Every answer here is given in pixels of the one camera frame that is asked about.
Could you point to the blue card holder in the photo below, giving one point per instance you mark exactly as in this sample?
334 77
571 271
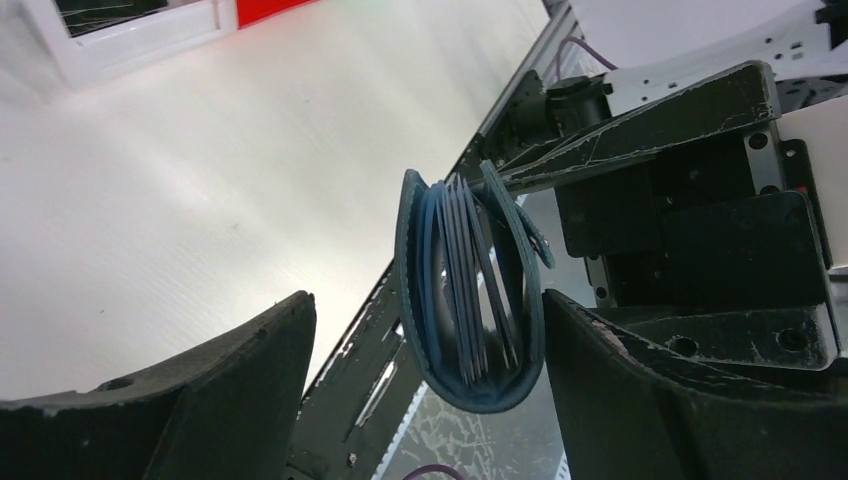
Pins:
467 263

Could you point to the red plastic bin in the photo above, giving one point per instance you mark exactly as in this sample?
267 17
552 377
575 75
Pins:
250 12

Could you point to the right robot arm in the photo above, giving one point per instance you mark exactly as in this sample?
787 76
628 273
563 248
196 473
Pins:
806 47

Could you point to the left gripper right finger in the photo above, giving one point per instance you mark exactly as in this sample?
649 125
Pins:
628 408

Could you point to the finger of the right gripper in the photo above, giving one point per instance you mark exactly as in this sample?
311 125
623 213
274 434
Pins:
740 97

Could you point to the white plastic bin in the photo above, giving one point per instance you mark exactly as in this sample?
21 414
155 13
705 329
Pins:
104 54

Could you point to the black cards in white bin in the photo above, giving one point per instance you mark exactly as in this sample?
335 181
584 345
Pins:
84 16

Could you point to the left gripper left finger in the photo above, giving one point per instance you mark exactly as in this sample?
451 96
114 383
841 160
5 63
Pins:
224 409

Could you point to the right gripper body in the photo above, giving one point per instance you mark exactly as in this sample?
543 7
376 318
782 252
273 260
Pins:
713 249

